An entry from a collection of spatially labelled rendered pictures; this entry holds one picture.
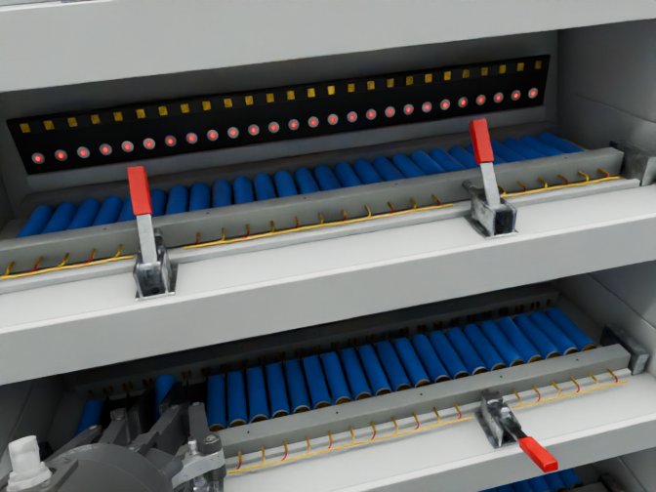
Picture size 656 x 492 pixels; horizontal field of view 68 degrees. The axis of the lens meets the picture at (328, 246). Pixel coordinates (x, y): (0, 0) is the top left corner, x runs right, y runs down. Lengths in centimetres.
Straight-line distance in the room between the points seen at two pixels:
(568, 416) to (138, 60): 47
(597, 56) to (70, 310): 54
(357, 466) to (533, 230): 25
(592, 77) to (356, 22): 32
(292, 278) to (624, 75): 38
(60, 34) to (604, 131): 49
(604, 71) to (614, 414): 33
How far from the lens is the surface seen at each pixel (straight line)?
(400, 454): 48
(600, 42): 59
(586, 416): 54
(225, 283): 36
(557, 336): 58
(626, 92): 56
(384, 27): 36
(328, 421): 47
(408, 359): 53
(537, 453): 44
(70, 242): 43
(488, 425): 50
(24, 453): 24
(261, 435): 47
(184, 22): 34
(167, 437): 38
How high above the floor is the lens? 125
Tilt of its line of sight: 15 degrees down
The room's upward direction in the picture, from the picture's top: 7 degrees counter-clockwise
